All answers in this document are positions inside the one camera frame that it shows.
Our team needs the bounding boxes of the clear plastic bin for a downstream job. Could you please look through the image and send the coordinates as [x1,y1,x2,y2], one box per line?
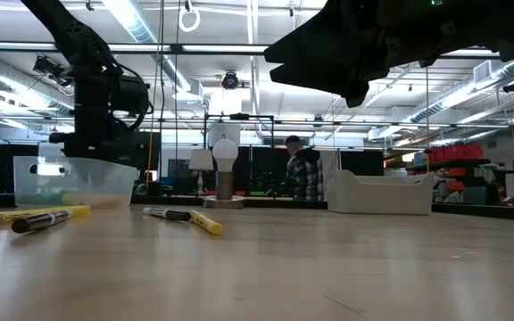
[12,155,140,209]

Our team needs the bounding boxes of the black ceiling camera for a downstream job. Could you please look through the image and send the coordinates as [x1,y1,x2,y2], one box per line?
[220,70,241,91]

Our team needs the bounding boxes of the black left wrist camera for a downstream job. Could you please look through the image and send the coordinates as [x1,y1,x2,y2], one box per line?
[112,74,152,118]

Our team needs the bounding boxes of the red storage bins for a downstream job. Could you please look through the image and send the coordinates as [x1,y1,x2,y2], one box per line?
[428,143,485,164]

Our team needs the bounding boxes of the black metal rack frame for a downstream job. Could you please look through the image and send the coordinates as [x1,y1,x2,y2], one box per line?
[202,112,276,151]

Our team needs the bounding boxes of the brown whiteboard marker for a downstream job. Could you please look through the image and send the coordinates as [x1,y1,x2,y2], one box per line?
[10,210,75,235]

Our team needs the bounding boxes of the white bulb on round base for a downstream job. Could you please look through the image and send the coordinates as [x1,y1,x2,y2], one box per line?
[203,137,247,210]

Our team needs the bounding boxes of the black whiteboard marker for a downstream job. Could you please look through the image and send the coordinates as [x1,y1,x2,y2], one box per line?
[142,206,193,223]

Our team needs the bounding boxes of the black partition panel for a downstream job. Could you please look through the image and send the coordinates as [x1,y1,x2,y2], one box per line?
[125,130,163,197]

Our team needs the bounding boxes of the grey plastic bin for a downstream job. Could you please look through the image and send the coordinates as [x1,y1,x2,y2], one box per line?
[327,169,436,216]

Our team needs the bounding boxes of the black ceiling spotlight cluster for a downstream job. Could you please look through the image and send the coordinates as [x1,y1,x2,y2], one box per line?
[32,54,76,88]

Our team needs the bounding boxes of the white hanging ring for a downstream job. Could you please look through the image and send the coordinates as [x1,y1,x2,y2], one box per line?
[178,3,202,34]

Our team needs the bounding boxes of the table lamp white shade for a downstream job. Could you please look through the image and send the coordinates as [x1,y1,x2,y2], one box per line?
[187,148,215,196]

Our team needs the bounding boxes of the white hanging sheet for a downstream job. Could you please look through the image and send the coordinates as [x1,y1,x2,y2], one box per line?
[321,149,341,179]

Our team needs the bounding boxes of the black storage shelf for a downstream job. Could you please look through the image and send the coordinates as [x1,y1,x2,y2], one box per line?
[406,158,514,207]

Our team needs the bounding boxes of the person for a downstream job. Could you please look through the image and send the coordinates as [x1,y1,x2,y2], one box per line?
[283,135,326,202]

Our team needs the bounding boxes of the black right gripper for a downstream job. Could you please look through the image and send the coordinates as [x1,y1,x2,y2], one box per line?
[264,0,468,109]

